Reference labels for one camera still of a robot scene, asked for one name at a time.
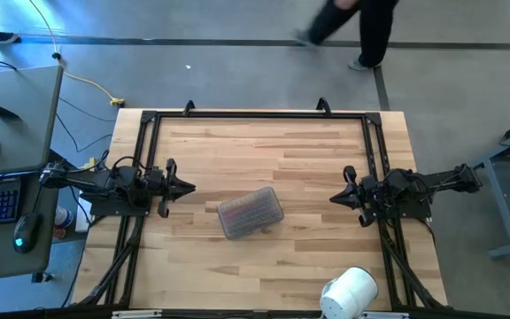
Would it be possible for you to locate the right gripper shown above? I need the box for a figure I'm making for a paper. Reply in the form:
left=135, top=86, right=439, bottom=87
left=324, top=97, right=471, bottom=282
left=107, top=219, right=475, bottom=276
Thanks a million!
left=328, top=165, right=387, bottom=229

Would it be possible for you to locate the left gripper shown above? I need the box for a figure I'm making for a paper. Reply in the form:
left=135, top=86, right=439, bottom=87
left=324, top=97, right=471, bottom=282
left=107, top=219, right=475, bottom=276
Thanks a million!
left=144, top=158, right=197, bottom=219

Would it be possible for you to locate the clear box with grey lid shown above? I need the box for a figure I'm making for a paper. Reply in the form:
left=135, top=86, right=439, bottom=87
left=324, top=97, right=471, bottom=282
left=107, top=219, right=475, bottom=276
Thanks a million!
left=217, top=185, right=285, bottom=241

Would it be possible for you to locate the white cylindrical cup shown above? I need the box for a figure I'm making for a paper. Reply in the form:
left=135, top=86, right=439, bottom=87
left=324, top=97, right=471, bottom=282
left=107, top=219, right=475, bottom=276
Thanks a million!
left=320, top=266, right=379, bottom=319

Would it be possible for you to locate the white paper box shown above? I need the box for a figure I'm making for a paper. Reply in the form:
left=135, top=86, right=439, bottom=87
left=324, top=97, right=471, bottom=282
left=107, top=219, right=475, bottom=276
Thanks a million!
left=74, top=197, right=95, bottom=234

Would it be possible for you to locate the white blue red bottle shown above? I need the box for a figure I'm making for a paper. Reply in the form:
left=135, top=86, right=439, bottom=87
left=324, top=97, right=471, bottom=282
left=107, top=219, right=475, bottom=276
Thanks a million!
left=53, top=206, right=75, bottom=240

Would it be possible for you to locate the black computer mouse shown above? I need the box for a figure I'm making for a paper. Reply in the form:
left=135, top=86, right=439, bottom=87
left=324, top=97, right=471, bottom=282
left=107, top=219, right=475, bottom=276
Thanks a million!
left=12, top=212, right=43, bottom=255

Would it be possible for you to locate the black desk foot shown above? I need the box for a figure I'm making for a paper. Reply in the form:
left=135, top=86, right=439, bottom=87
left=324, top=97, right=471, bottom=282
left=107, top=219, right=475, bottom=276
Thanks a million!
left=31, top=270, right=57, bottom=284

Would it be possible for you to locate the person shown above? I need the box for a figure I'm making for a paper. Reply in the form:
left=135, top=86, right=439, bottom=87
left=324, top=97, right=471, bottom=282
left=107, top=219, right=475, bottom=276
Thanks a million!
left=290, top=0, right=401, bottom=72

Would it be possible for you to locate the yellow extension cable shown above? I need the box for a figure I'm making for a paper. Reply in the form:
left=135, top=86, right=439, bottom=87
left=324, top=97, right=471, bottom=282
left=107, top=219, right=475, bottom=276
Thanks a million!
left=27, top=0, right=127, bottom=108

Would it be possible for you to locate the black aluminium frame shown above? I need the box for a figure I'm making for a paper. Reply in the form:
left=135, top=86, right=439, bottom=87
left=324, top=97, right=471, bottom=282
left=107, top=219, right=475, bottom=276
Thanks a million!
left=71, top=97, right=449, bottom=311

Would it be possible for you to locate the white mount bracket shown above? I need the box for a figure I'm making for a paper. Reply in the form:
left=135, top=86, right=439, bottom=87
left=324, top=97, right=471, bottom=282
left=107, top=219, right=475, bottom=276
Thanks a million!
left=112, top=309, right=163, bottom=319
left=360, top=311, right=410, bottom=319

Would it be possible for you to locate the black strap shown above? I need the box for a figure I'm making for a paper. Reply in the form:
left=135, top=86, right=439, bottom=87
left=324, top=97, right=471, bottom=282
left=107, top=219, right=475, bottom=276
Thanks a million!
left=0, top=103, right=20, bottom=121

